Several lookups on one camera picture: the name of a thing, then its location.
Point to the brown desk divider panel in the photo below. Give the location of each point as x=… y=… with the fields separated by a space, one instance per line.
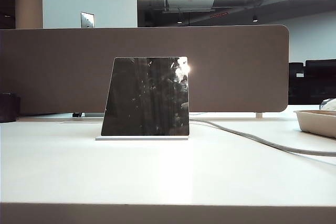
x=236 y=72

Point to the black divider clamp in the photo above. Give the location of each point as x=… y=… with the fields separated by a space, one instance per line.
x=77 y=114

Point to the red ceiling sign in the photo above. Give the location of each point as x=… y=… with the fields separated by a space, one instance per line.
x=219 y=15

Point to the black pendant lamp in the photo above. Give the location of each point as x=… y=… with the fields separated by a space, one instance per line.
x=254 y=19

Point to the small black chair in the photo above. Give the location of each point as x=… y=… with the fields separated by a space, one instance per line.
x=296 y=85

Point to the beige paper pulp tray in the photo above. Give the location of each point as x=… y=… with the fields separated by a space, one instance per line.
x=317 y=124

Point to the large black chair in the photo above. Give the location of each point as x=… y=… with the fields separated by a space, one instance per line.
x=320 y=82

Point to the dark round container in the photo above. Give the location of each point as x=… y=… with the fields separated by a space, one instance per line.
x=8 y=107

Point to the white crumpled bag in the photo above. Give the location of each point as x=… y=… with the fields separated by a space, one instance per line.
x=329 y=104

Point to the white divider bracket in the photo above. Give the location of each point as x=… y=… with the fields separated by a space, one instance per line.
x=259 y=115

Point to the metal wall switch plate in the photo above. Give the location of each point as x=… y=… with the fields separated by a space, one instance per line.
x=87 y=20

